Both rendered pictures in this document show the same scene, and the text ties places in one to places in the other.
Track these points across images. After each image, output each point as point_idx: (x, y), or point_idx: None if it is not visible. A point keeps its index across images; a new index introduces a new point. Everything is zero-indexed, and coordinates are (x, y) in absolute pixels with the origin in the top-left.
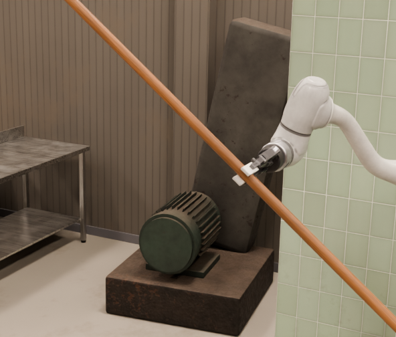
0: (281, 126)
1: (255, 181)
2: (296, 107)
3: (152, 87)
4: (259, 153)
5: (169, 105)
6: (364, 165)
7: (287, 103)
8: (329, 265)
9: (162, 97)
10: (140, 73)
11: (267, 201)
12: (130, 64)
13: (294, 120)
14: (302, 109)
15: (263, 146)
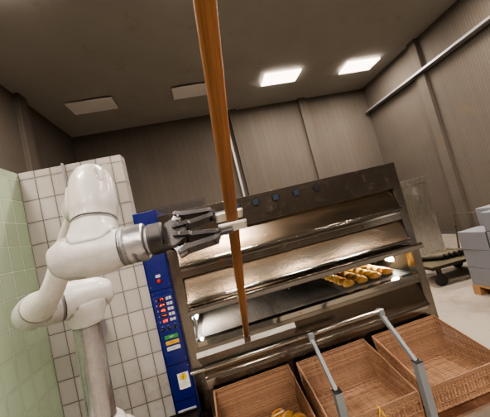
0: (105, 215)
1: None
2: (114, 191)
3: (223, 68)
4: (160, 228)
5: (227, 113)
6: (62, 286)
7: (95, 189)
8: (243, 283)
9: (225, 95)
10: (218, 23)
11: (240, 242)
12: None
13: (117, 205)
14: (117, 194)
15: (138, 228)
